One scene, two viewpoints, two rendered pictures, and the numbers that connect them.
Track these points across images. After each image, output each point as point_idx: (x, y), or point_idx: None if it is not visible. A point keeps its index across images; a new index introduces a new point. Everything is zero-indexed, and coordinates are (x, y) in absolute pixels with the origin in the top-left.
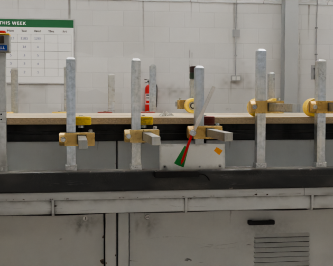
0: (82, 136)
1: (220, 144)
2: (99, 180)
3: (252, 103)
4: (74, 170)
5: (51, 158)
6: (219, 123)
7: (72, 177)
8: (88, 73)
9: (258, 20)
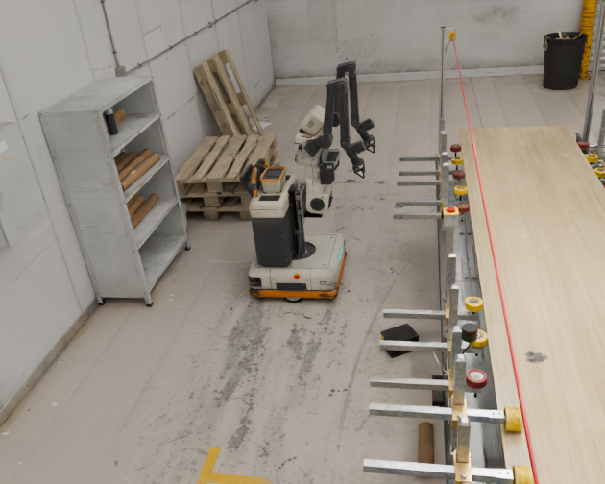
0: (432, 312)
1: (448, 401)
2: None
3: (452, 395)
4: (445, 331)
5: None
6: (495, 396)
7: (441, 334)
8: None
9: None
